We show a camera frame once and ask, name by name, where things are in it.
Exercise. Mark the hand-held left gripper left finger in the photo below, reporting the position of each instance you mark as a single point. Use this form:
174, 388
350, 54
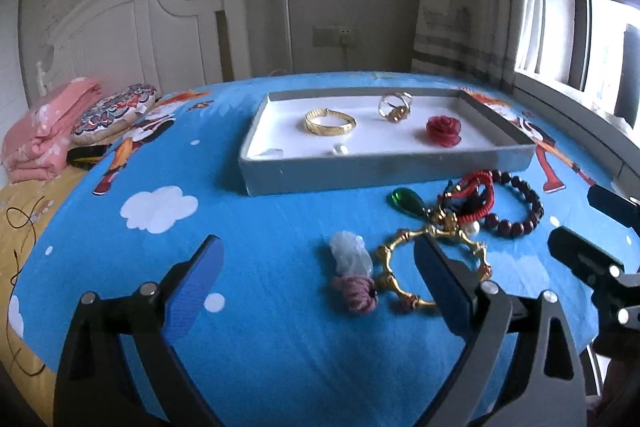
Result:
192, 292

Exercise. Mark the black folding fan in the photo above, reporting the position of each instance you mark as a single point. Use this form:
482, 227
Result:
87, 154

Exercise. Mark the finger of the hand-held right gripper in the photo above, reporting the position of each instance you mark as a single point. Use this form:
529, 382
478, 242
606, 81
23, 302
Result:
580, 252
612, 204

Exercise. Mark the thin white pole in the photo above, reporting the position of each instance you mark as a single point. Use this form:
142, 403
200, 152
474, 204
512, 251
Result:
288, 27

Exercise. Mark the person's right forearm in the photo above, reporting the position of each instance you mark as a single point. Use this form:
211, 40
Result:
622, 387

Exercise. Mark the white cabinet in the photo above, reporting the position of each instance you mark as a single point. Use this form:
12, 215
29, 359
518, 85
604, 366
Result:
10, 57

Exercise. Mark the round patterned cushion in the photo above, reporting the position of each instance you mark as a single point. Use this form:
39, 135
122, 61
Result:
110, 112

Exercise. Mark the wall socket with plug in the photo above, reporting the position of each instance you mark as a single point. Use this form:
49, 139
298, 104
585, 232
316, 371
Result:
349, 36

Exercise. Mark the white wooden headboard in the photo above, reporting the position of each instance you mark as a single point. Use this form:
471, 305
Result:
125, 27

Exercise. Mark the green teardrop pendant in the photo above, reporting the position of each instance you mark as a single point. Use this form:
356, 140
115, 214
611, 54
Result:
405, 198

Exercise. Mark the folded pink blanket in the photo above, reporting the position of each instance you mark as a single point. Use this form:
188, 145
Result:
40, 132

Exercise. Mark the blue cartoon printed blanket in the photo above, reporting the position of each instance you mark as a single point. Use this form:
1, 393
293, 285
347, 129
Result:
280, 227

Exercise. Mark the dark framed window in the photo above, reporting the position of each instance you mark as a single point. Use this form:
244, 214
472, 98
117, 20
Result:
580, 7

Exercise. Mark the white pearl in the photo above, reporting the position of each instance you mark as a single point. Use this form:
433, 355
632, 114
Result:
341, 150

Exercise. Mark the grey shallow tray box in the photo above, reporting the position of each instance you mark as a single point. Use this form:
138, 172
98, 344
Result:
350, 174

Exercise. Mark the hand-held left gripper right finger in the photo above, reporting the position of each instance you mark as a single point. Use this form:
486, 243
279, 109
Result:
442, 292

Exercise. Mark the red rose ornament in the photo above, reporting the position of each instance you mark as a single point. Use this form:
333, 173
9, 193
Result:
444, 130

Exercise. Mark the yellow flowered bed sheet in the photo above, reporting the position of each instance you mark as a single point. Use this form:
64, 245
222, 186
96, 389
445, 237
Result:
30, 227

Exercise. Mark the gold bamboo-shaped bangle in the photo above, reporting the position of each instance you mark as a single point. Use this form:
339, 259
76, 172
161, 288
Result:
385, 257

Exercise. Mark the white jade pendant pink knot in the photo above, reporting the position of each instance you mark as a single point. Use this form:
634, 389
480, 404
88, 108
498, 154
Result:
350, 257

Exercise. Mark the wide gold bangle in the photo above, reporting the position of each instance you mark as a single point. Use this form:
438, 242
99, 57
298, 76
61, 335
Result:
320, 127

